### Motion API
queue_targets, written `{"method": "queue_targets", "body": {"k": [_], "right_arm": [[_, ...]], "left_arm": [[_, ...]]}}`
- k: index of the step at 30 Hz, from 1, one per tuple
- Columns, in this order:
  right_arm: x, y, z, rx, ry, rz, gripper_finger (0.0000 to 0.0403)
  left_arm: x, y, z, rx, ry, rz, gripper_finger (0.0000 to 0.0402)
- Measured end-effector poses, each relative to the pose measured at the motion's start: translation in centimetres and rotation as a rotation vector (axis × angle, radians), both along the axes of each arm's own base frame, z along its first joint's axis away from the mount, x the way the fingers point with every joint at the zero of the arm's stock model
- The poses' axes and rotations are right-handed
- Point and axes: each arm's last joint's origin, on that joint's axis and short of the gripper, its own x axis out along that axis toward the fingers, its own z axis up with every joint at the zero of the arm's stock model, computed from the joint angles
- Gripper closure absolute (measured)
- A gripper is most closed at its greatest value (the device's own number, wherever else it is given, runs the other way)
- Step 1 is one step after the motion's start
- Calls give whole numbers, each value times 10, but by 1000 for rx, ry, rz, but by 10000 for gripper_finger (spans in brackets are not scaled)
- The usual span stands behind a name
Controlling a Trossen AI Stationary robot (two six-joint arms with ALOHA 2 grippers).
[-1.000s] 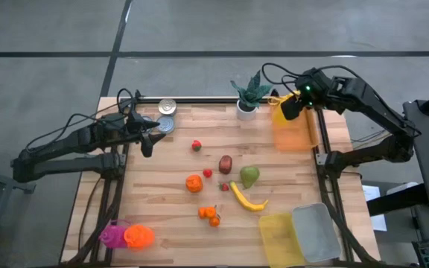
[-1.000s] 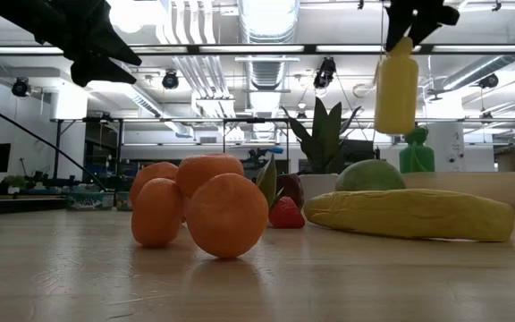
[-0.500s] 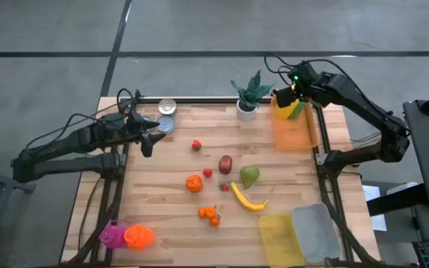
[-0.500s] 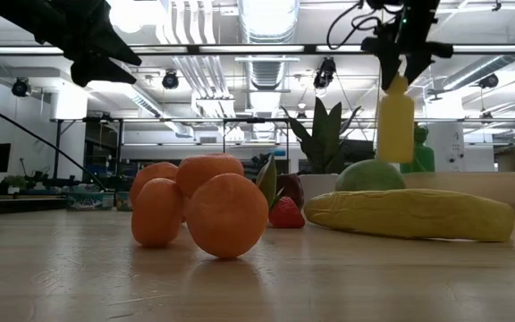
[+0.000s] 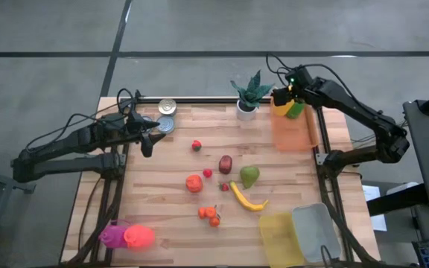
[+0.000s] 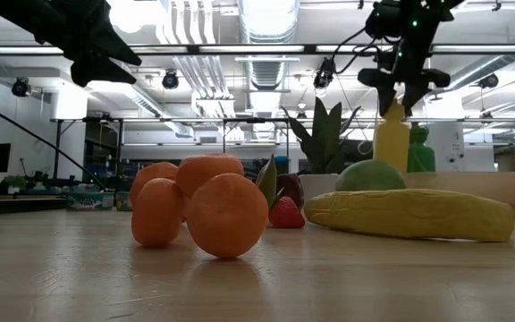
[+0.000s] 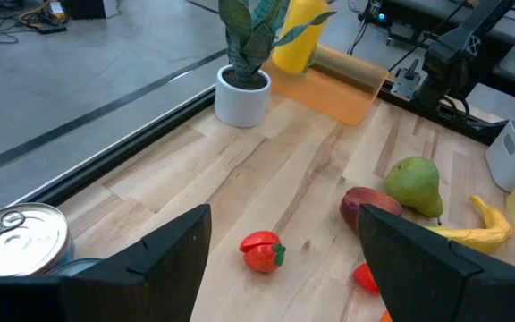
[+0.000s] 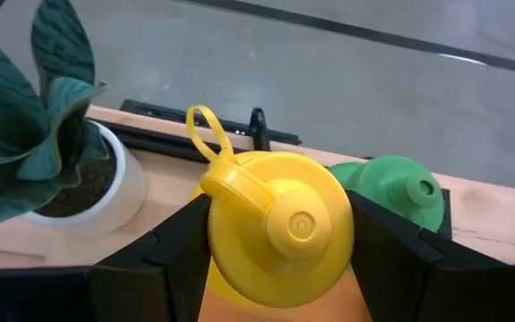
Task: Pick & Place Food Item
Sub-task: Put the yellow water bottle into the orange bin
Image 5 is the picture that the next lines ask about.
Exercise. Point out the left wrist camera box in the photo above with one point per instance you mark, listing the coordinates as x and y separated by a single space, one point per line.
113 121

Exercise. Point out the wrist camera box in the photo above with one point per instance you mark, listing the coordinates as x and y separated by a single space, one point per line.
298 76
113 121

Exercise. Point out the yellow toy banana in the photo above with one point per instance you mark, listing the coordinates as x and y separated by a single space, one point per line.
244 201

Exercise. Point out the magenta squeeze bottle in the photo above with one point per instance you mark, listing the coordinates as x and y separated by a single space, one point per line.
112 236

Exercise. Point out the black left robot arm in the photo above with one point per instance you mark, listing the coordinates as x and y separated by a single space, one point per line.
69 139

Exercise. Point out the red toy strawberry green leaves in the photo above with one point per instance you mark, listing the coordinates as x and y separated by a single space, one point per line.
224 187

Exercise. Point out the neon red squeeze bottle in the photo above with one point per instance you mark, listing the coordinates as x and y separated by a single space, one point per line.
140 237

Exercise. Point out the black table frame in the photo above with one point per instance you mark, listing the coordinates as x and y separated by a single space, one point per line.
218 100

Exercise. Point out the large yellow squeeze bottle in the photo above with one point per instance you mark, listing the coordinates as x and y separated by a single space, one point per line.
283 109

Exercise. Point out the small orange carrots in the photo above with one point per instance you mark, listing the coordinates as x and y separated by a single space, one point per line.
210 213

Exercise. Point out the green toy pear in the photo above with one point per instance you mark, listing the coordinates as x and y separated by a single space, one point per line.
249 176

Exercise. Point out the small red strawberry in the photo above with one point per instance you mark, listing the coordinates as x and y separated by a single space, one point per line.
196 145

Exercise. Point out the grey plastic bin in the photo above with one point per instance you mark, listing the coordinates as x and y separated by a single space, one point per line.
317 232

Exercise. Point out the green squeeze bottle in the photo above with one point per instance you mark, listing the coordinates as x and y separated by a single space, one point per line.
295 111

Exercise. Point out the red toy strawberry long stem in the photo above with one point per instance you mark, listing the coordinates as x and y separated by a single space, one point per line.
207 173

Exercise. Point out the white paper sheet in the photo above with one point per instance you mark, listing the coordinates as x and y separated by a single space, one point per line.
372 193

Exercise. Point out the dark red toy apple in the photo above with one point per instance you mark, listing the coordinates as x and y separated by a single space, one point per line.
225 164

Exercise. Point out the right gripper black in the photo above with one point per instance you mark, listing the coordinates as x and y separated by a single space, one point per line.
305 91

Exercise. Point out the translucent yellow bin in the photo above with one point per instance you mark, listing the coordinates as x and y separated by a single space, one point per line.
279 238

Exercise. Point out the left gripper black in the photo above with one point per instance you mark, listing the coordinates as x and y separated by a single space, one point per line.
134 130

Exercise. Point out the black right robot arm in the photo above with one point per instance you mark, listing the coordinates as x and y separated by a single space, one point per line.
348 104

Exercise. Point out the tin can gold lid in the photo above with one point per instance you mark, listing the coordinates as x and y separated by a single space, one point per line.
167 106

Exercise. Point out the orange toy bell pepper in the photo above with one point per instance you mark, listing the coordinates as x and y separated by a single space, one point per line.
194 183

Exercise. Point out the snake plant in white pot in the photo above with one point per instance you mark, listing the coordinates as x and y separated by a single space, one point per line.
246 109

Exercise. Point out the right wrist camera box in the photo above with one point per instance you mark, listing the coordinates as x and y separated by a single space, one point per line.
298 76

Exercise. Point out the translucent orange bin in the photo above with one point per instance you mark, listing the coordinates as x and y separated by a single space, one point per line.
292 134

